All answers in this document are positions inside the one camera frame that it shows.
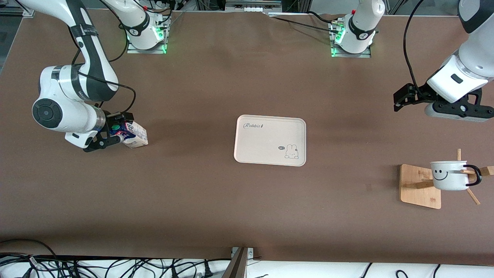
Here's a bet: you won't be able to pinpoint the grey metal table bracket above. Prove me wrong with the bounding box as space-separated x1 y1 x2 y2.
222 246 254 278

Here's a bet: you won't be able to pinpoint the blue white milk carton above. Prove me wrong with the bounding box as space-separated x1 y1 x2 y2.
109 120 149 149

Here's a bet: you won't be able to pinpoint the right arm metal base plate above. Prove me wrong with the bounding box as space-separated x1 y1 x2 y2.
127 17 167 54

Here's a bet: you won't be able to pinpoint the grey power strip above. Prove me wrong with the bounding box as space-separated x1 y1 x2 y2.
225 0 283 12

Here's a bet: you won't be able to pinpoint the wooden mug stand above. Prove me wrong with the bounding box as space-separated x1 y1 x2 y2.
399 149 494 210

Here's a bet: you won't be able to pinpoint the black right arm base cable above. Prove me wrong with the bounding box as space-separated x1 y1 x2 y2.
100 0 130 63

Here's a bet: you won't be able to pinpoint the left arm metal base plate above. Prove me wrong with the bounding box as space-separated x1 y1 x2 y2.
330 19 372 58

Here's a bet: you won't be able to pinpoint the aluminium frame bar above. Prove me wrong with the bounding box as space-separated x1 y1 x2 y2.
0 7 36 18

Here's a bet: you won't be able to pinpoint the white smiley mug black handle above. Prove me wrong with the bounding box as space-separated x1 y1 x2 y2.
430 160 482 191

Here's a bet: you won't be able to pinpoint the cream rabbit print tray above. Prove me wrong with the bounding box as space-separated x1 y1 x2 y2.
233 115 307 167

